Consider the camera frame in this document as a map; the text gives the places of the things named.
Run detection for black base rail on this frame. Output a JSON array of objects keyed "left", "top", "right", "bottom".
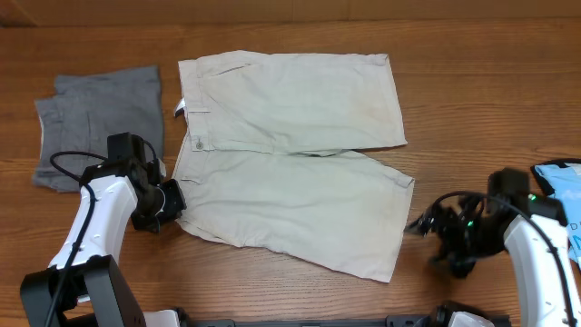
[{"left": 144, "top": 308, "right": 514, "bottom": 327}]

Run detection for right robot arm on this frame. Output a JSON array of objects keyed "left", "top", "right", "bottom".
[{"left": 405, "top": 168, "right": 580, "bottom": 326}]

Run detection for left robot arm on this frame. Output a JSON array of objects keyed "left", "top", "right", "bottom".
[{"left": 20, "top": 133, "right": 188, "bottom": 327}]

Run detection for folded grey shorts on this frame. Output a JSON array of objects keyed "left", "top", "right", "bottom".
[{"left": 32, "top": 65, "right": 164, "bottom": 193}]

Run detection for beige shorts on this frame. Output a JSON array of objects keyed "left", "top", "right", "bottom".
[{"left": 173, "top": 50, "right": 414, "bottom": 282}]

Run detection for light blue garment pile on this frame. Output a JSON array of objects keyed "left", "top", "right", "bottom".
[{"left": 531, "top": 159, "right": 580, "bottom": 266}]

